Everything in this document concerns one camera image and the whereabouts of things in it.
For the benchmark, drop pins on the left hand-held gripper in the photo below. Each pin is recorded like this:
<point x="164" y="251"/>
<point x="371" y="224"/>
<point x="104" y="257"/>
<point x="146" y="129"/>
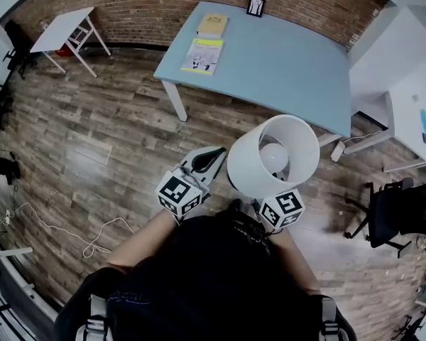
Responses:
<point x="177" y="194"/>

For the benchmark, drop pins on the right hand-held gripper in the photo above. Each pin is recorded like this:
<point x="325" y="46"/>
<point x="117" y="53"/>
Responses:
<point x="282" y="210"/>

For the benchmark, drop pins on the white shade table lamp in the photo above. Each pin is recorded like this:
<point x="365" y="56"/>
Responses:
<point x="245" y="162"/>

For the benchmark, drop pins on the person's left forearm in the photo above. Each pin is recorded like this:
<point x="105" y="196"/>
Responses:
<point x="138" y="240"/>

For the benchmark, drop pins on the person's right forearm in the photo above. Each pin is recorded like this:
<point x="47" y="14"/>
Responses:
<point x="294" y="258"/>

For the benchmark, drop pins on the person's black shoe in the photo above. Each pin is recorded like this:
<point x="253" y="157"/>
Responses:
<point x="236" y="205"/>

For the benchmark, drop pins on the white power adapter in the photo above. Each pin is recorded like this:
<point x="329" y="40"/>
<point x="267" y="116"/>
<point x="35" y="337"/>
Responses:
<point x="337" y="151"/>

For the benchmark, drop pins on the person's black shirt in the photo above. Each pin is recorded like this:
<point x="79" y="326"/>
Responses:
<point x="206" y="279"/>

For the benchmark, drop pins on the black office chair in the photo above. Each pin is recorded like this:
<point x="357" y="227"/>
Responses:
<point x="390" y="215"/>

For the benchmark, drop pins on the yellow and white book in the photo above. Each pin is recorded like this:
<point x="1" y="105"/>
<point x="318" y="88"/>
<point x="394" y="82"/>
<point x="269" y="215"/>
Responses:
<point x="202" y="57"/>

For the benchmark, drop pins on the tan hardcover book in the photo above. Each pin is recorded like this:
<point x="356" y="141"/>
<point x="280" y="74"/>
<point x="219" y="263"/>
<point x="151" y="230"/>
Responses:
<point x="213" y="25"/>

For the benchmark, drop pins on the teal item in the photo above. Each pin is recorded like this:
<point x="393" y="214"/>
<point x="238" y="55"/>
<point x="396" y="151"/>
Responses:
<point x="425" y="119"/>

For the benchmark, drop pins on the white folding table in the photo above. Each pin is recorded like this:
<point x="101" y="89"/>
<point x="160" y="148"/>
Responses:
<point x="62" y="28"/>

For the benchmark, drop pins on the black bag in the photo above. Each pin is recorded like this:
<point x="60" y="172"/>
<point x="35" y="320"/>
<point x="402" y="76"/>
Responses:
<point x="1" y="167"/>

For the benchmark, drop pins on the white power strip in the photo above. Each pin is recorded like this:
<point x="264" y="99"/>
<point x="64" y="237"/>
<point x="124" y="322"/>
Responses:
<point x="5" y="217"/>

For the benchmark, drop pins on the white metal railing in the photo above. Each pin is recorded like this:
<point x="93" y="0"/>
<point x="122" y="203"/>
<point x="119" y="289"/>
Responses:
<point x="7" y="282"/>

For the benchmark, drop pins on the black picture frame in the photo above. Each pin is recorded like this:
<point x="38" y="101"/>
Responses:
<point x="256" y="7"/>

